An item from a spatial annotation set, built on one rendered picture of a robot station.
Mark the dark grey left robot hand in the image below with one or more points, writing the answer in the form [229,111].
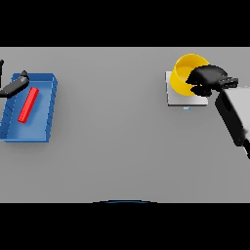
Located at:
[14,86]

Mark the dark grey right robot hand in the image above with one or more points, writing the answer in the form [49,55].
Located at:
[208,77]

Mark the yellow bowl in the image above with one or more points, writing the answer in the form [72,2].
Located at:
[183,74]

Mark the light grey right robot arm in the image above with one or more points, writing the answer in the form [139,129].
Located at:
[235,114]

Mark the red beaker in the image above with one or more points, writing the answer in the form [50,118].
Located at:
[28,104]

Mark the pale square measuring scale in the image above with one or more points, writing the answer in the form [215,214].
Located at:
[185,99]

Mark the blue tray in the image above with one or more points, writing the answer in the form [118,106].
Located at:
[31,110]

